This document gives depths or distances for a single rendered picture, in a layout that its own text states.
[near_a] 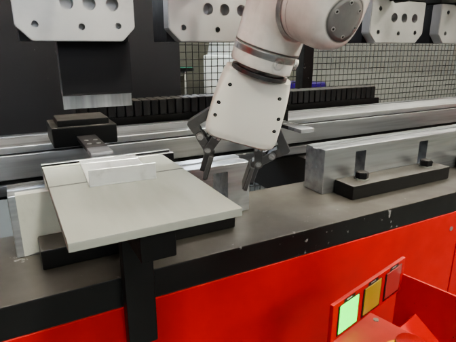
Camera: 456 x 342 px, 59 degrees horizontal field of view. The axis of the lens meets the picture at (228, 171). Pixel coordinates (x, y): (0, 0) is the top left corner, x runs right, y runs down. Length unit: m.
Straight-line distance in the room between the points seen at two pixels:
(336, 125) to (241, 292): 0.66
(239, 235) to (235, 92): 0.25
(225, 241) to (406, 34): 0.56
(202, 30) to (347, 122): 0.67
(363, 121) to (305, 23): 0.84
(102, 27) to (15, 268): 0.35
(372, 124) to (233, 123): 0.80
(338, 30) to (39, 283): 0.47
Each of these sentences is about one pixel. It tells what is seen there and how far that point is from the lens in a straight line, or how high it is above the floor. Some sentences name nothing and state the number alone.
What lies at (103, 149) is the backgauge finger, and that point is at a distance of 0.70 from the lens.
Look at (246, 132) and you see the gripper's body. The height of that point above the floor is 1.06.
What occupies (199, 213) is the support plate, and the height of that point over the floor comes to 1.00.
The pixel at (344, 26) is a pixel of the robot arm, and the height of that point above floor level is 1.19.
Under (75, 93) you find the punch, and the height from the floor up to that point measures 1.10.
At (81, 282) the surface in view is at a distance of 0.58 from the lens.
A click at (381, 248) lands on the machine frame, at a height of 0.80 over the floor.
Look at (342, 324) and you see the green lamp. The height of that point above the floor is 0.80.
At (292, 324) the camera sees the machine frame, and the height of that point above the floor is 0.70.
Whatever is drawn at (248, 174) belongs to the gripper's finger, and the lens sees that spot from 0.58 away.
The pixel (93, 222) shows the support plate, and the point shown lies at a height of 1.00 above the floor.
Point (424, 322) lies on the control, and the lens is 0.77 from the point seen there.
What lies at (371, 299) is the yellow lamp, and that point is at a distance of 0.67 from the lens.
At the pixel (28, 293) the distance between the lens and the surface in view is 0.58.
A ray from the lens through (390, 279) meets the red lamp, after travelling 0.71.
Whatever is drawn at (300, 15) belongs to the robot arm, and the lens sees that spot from 0.45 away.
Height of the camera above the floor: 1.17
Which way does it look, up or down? 17 degrees down
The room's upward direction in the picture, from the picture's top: straight up
